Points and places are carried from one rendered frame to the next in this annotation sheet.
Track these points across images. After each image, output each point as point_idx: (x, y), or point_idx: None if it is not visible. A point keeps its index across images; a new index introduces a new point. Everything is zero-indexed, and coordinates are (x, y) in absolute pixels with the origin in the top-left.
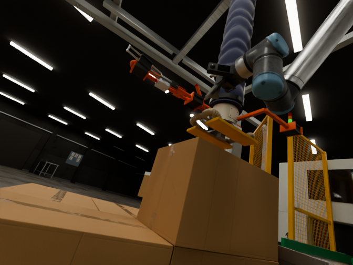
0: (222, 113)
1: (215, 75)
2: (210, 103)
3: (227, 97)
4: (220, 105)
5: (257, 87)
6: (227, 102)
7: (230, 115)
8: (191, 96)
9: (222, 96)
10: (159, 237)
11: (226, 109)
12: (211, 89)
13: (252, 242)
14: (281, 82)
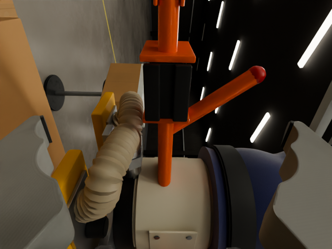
0: (159, 204)
1: (278, 199)
2: (213, 151)
3: (231, 221)
4: (195, 192)
5: None
6: (215, 219)
7: (156, 238)
8: (165, 52)
9: (234, 199)
10: None
11: (180, 218)
12: (34, 178)
13: None
14: None
